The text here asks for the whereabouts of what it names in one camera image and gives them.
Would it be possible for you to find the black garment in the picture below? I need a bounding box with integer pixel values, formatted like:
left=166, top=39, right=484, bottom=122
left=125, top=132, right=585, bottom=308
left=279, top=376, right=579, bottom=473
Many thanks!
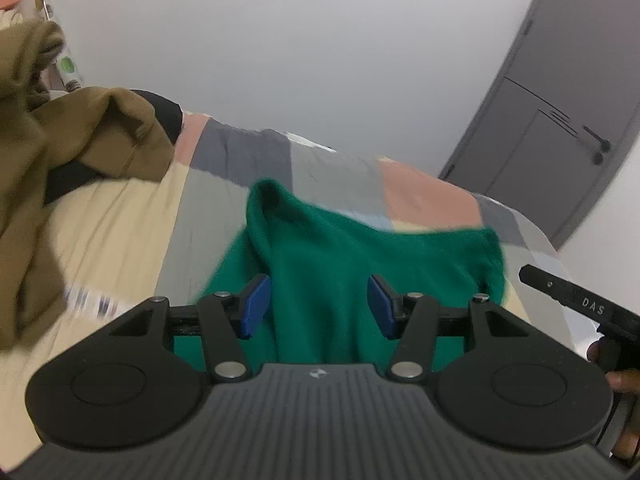
left=44, top=89, right=183, bottom=205

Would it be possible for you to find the grey door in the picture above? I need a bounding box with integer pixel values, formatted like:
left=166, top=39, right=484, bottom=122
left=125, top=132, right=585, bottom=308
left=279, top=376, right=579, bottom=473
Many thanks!
left=440, top=0, right=639, bottom=247

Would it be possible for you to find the person's right hand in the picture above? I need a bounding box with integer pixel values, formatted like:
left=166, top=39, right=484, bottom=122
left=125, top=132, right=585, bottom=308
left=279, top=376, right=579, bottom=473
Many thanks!
left=584, top=341, right=640, bottom=461

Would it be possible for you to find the green hoodie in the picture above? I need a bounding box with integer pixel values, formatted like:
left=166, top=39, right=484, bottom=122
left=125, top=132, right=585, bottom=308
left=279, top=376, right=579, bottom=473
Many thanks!
left=176, top=179, right=506, bottom=372

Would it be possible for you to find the patchwork bed quilt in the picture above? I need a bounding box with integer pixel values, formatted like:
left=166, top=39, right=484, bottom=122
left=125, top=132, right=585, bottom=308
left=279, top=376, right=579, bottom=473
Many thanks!
left=1, top=114, right=597, bottom=469

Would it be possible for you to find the black door handle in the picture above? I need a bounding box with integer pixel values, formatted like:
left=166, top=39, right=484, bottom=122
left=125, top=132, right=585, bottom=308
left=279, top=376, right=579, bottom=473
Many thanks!
left=582, top=126, right=612, bottom=166

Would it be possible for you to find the brown garment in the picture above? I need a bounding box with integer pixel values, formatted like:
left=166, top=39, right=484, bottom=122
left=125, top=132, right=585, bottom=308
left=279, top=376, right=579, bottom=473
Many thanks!
left=1, top=21, right=174, bottom=349

